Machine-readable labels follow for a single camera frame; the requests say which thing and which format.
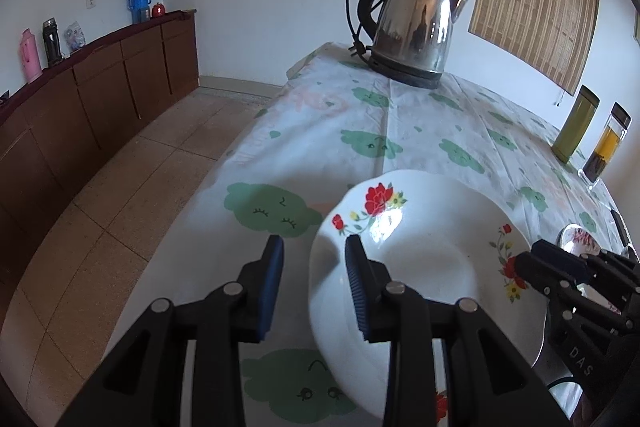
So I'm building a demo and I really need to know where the large floral rimmed plate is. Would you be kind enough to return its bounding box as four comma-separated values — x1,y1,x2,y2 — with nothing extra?
556,225,601,257

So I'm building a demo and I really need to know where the white red-flower deep plate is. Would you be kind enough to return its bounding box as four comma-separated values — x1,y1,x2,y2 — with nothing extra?
309,170,547,417

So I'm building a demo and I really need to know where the person's right hand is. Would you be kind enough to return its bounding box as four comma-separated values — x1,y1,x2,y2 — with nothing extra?
570,393,597,427

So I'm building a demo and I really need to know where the black smartphone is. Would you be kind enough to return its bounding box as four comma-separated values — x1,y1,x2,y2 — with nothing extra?
611,209,639,262

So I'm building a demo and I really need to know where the glass tea bottle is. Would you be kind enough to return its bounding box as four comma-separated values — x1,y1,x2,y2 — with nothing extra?
578,102,632,190

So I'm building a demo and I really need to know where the green thermos bottle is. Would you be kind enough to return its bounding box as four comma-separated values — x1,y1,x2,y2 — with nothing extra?
551,86,600,164

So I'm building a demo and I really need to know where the floral plastic tablecloth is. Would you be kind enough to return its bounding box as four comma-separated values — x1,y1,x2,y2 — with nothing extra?
115,43,622,426

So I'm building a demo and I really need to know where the dark wooden sideboard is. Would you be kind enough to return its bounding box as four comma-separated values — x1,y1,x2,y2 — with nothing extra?
0,8,201,268

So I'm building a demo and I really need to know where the stainless steel electric kettle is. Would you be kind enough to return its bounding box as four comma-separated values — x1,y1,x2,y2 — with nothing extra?
347,0,468,90

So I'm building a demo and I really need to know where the small red object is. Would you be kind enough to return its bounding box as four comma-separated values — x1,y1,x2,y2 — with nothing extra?
151,2,166,18

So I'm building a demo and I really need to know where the clear plastic bag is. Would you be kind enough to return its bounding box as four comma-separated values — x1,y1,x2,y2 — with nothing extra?
63,22,87,53

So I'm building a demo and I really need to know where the black thermos flask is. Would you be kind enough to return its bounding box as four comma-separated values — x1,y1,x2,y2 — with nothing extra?
42,17,63,67

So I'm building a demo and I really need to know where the pink thermos flask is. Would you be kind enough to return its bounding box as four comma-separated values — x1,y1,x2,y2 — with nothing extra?
18,28,42,83

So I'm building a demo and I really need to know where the blue thermos jug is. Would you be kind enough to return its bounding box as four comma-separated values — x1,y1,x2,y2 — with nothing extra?
127,0,151,24

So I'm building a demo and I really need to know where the wall electrical panel box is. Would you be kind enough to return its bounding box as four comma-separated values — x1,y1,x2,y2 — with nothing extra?
634,13,640,44

